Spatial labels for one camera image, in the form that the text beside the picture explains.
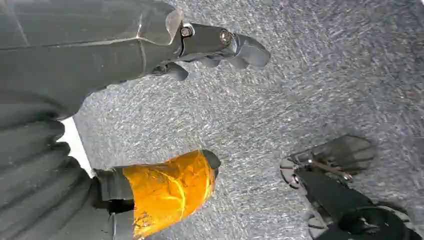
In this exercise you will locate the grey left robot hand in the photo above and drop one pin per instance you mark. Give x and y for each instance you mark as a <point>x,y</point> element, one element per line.
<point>82,59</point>

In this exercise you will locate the ribbed grey left robot arm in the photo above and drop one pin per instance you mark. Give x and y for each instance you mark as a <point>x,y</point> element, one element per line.
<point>33,185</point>

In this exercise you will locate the black robot leg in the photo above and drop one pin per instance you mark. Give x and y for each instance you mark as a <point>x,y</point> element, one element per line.
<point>334,195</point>

